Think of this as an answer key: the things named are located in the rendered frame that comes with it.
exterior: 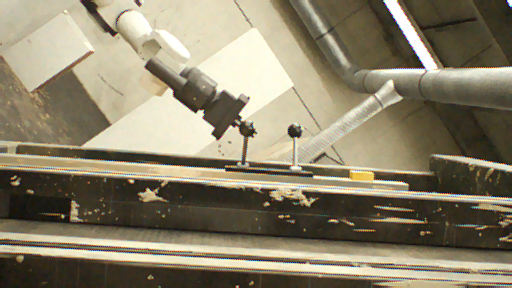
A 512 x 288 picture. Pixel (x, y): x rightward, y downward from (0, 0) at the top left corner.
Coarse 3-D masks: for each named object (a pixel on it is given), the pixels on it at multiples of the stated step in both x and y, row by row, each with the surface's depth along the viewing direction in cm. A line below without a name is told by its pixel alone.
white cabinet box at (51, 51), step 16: (64, 16) 602; (48, 32) 602; (64, 32) 604; (80, 32) 647; (16, 48) 600; (32, 48) 602; (48, 48) 604; (64, 48) 605; (80, 48) 607; (16, 64) 602; (32, 64) 604; (48, 64) 605; (64, 64) 607; (32, 80) 605; (48, 80) 624
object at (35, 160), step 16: (0, 160) 135; (16, 160) 135; (32, 160) 135; (48, 160) 136; (64, 160) 136; (80, 160) 137; (96, 160) 140; (208, 176) 138; (224, 176) 139; (240, 176) 139; (256, 176) 139; (272, 176) 139; (288, 176) 140; (320, 176) 144
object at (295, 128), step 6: (294, 126) 145; (300, 126) 146; (288, 132) 146; (294, 132) 145; (300, 132) 145; (294, 138) 145; (294, 144) 145; (294, 150) 144; (294, 156) 143; (294, 162) 143; (294, 168) 141; (300, 168) 141
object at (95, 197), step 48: (0, 192) 86; (48, 192) 87; (96, 192) 87; (144, 192) 88; (192, 192) 88; (240, 192) 89; (288, 192) 89; (336, 192) 90; (384, 192) 93; (384, 240) 91; (432, 240) 91; (480, 240) 92
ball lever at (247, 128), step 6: (246, 120) 135; (240, 126) 134; (246, 126) 134; (252, 126) 134; (240, 132) 135; (246, 132) 134; (252, 132) 134; (246, 138) 136; (246, 144) 137; (246, 150) 138
